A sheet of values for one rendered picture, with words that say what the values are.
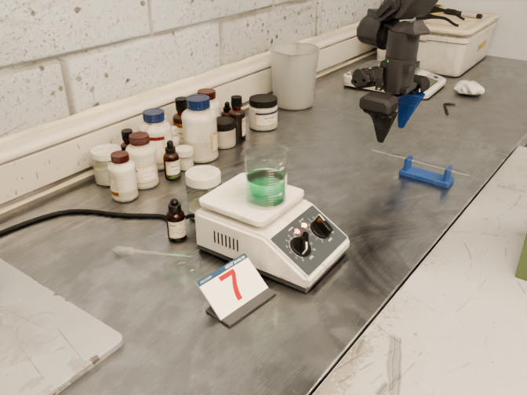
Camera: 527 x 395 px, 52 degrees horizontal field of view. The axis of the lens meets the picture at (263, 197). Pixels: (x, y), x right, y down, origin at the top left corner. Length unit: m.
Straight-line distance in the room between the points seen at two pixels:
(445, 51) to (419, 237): 0.98
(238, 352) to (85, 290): 0.25
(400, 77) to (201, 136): 0.40
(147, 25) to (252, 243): 0.61
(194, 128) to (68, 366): 0.58
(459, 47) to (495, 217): 0.87
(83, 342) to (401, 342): 0.38
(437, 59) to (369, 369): 1.29
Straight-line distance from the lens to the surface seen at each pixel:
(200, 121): 1.09
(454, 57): 1.79
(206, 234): 0.81
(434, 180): 1.08
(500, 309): 0.79
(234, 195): 0.81
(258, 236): 0.75
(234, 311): 0.72
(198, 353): 0.67
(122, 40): 1.17
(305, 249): 0.74
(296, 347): 0.68
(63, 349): 0.70
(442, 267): 0.84
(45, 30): 1.07
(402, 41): 1.02
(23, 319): 0.76
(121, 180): 0.98
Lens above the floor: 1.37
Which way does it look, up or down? 28 degrees down
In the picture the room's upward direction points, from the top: straight up
